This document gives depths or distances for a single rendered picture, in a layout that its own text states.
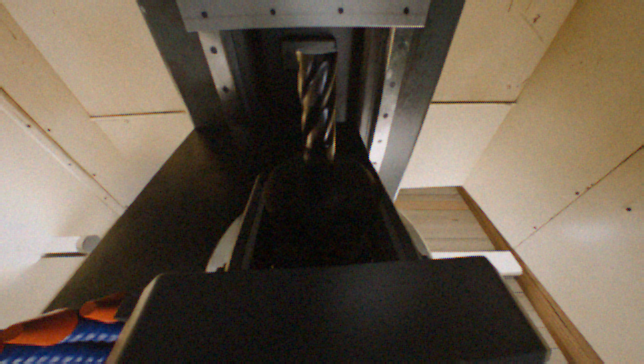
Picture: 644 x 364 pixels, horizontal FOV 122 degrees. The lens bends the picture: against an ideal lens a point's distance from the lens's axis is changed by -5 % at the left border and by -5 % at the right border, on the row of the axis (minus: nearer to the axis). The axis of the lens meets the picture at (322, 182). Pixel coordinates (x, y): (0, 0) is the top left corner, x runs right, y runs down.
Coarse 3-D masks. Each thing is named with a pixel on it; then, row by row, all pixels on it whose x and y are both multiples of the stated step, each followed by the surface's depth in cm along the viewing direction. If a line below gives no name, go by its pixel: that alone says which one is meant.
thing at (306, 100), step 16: (304, 48) 5; (320, 48) 5; (304, 64) 5; (320, 64) 5; (336, 64) 5; (304, 80) 5; (320, 80) 5; (336, 80) 6; (304, 96) 6; (320, 96) 6; (336, 96) 6; (304, 112) 6; (320, 112) 6; (304, 128) 6; (320, 128) 6; (304, 144) 7; (320, 144) 7; (304, 160) 8; (320, 160) 7; (320, 176) 8
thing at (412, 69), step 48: (144, 0) 36; (432, 0) 39; (192, 48) 43; (240, 48) 43; (288, 48) 44; (336, 48) 45; (384, 48) 45; (432, 48) 46; (192, 96) 50; (240, 96) 49; (288, 96) 59; (384, 96) 49; (432, 96) 54; (384, 144) 59
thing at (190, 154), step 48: (192, 144) 46; (240, 144) 46; (288, 144) 46; (336, 144) 46; (144, 192) 35; (192, 192) 34; (240, 192) 34; (144, 240) 27; (192, 240) 27; (96, 288) 23; (144, 288) 23
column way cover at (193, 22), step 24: (192, 0) 34; (216, 0) 34; (240, 0) 34; (264, 0) 35; (288, 0) 35; (312, 0) 35; (336, 0) 35; (360, 0) 36; (384, 0) 36; (408, 0) 36; (192, 24) 36; (216, 24) 37; (240, 24) 37; (264, 24) 37; (288, 24) 37; (312, 24) 38; (336, 24) 38; (360, 24) 38; (384, 24) 38; (408, 24) 38
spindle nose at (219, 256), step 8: (240, 216) 16; (232, 224) 15; (408, 224) 15; (224, 232) 15; (232, 232) 15; (416, 232) 14; (224, 240) 14; (232, 240) 14; (416, 240) 14; (424, 240) 14; (216, 248) 14; (224, 248) 14; (424, 248) 13; (216, 256) 13; (224, 256) 13; (432, 256) 13; (208, 264) 13; (216, 264) 13
